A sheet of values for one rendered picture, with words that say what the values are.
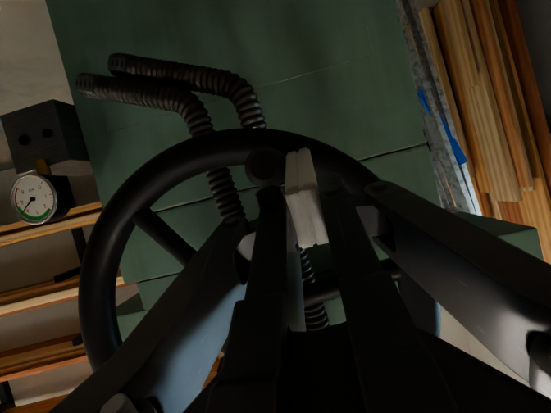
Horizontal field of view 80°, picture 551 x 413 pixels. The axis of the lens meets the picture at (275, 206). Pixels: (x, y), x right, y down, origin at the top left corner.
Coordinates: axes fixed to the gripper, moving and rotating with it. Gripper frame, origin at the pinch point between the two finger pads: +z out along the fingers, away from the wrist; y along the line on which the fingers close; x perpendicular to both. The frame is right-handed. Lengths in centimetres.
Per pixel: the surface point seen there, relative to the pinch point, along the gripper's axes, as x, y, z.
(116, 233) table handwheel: -2.0, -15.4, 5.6
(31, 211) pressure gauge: -1.6, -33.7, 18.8
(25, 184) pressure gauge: 1.6, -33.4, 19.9
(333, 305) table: -16.8, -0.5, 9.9
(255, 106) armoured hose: 3.7, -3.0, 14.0
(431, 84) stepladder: -15, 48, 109
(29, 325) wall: -141, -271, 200
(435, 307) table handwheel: -11.8, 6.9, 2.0
